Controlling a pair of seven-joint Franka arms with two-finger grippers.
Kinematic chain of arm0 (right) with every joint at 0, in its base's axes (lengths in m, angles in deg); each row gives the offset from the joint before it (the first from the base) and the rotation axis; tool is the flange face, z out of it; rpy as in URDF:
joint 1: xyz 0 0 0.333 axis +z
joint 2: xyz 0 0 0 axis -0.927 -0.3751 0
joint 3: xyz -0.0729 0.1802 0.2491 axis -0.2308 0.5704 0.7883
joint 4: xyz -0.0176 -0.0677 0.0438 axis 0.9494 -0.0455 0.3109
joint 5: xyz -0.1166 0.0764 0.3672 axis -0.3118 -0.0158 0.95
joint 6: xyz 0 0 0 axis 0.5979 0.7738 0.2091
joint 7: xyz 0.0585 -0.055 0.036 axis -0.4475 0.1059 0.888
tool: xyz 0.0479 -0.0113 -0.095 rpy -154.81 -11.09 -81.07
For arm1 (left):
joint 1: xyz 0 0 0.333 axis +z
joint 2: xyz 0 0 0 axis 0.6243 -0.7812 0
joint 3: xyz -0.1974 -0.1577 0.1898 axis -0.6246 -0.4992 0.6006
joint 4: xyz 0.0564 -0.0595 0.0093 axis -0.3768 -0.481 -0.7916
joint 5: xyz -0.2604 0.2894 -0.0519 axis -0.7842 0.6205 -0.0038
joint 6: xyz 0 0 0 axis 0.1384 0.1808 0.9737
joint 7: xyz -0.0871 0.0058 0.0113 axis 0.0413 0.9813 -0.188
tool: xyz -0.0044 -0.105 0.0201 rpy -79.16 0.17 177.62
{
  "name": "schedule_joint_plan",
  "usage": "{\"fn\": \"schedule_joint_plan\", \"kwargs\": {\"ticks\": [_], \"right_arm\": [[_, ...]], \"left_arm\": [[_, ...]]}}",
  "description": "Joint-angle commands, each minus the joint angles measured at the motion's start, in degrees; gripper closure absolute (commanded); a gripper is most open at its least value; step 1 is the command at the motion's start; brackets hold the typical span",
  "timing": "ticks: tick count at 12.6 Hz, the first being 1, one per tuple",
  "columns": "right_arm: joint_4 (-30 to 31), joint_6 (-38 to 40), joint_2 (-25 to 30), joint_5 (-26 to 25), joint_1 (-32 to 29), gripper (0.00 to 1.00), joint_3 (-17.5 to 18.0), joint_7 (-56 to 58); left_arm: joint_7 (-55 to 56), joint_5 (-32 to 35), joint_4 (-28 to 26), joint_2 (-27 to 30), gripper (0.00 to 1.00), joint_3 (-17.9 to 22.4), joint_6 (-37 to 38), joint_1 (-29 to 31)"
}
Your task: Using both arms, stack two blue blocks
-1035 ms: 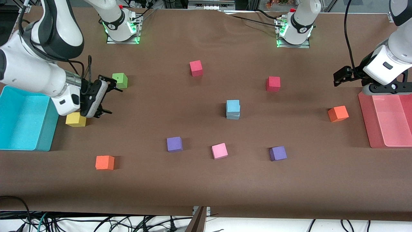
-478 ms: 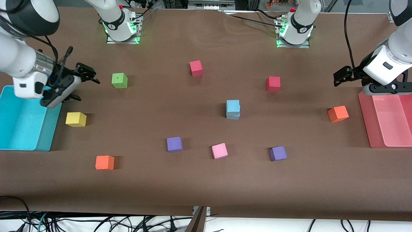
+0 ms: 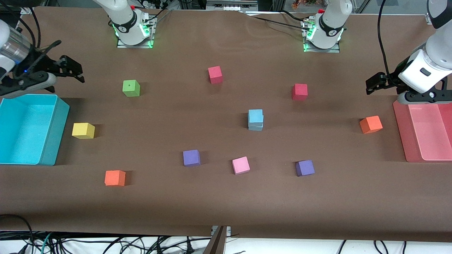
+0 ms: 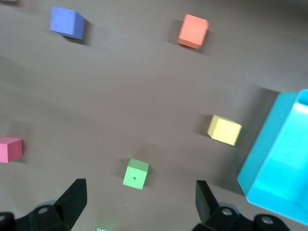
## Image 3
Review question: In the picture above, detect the orange foam block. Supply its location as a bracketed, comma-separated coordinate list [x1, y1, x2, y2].
[359, 115, 383, 134]
[104, 170, 126, 187]

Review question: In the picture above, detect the yellow foam block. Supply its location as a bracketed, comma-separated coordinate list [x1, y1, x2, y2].
[72, 122, 95, 139]

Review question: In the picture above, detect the green foam block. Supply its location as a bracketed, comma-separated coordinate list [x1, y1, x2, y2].
[122, 80, 141, 97]

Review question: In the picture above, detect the pink plastic bin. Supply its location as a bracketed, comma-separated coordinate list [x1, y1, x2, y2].
[393, 100, 452, 163]

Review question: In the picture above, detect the cyan plastic bin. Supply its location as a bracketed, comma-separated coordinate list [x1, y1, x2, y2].
[0, 93, 70, 166]

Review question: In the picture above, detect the red foam block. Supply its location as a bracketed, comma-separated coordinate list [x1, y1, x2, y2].
[292, 84, 308, 101]
[208, 66, 224, 84]

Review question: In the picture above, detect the white power strip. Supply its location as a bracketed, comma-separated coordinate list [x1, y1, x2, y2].
[136, 0, 170, 9]

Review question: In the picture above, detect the purple foam block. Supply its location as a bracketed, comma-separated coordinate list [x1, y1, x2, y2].
[183, 150, 201, 167]
[295, 160, 315, 177]

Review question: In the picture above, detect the pink foam block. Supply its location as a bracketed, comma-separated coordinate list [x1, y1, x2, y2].
[232, 156, 251, 175]

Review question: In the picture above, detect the brown table cloth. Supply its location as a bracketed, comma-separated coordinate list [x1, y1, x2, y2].
[0, 6, 452, 242]

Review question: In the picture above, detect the dark table leg beam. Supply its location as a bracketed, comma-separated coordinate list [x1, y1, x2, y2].
[203, 226, 226, 254]

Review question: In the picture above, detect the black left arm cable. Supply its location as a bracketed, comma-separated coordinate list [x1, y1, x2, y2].
[377, 0, 392, 77]

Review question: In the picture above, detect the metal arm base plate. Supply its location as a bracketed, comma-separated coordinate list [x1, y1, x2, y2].
[303, 41, 341, 53]
[117, 35, 155, 49]

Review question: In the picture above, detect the black base cable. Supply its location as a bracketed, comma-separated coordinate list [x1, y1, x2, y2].
[244, 12, 306, 29]

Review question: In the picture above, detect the grey aluminium frame bar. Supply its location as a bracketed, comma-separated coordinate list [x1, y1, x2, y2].
[206, 0, 259, 11]

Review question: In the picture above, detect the teal floor cable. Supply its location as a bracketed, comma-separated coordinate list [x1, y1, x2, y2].
[40, 231, 55, 254]

